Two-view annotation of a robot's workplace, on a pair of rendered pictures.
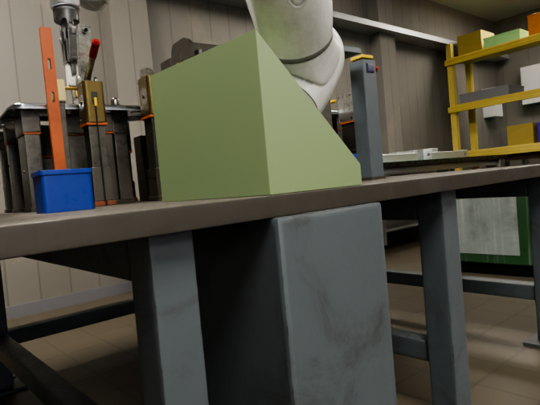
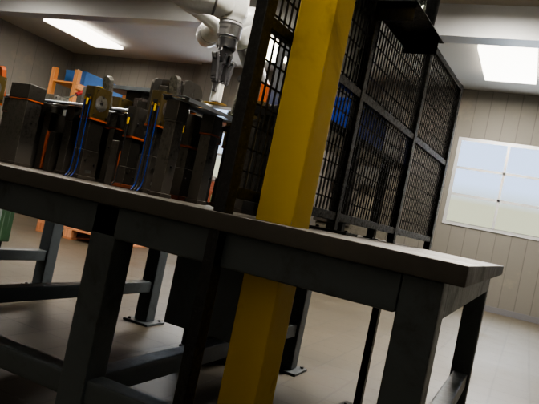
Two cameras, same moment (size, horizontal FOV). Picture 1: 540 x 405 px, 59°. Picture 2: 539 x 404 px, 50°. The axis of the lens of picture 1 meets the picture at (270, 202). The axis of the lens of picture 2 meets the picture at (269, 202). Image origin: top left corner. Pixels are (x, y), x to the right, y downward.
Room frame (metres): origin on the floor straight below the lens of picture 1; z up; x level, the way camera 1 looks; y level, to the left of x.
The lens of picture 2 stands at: (2.14, 2.61, 0.72)
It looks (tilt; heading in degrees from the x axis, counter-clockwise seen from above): 1 degrees up; 246
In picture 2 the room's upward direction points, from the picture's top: 12 degrees clockwise
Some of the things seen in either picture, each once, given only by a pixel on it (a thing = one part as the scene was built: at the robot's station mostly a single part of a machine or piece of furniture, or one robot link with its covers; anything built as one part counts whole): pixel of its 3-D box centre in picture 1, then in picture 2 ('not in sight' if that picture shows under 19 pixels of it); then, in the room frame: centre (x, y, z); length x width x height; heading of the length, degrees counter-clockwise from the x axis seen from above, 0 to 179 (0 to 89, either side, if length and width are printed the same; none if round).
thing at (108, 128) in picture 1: (102, 160); not in sight; (1.55, 0.53, 0.84); 0.12 x 0.05 x 0.29; 36
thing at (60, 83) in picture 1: (63, 145); not in sight; (1.37, 0.57, 0.88); 0.04 x 0.04 x 0.37; 36
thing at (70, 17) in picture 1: (67, 25); (225, 50); (1.52, 0.58, 1.27); 0.08 x 0.07 x 0.09; 36
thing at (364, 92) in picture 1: (366, 120); not in sight; (1.81, -0.39, 0.92); 0.08 x 0.08 x 0.44; 36
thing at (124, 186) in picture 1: (120, 159); not in sight; (1.59, 0.48, 0.84); 0.05 x 0.05 x 0.29; 36
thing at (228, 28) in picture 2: (64, 2); (229, 31); (1.52, 0.58, 1.34); 0.09 x 0.09 x 0.06
